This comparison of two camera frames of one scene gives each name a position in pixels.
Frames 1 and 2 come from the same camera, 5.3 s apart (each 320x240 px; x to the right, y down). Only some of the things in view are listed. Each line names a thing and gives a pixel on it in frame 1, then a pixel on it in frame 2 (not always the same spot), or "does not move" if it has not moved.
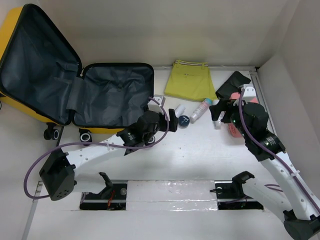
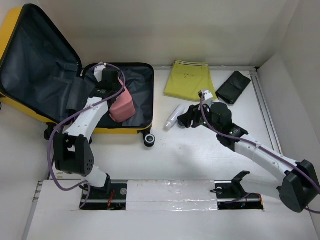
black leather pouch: [232, 85] does not move
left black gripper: [172, 121] -> [119, 88]
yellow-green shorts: [191, 81] does not move
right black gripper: [223, 105] -> [193, 113]
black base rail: [226, 198] does not move
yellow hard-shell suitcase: [42, 77] does not move
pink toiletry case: [233, 128] -> [124, 109]
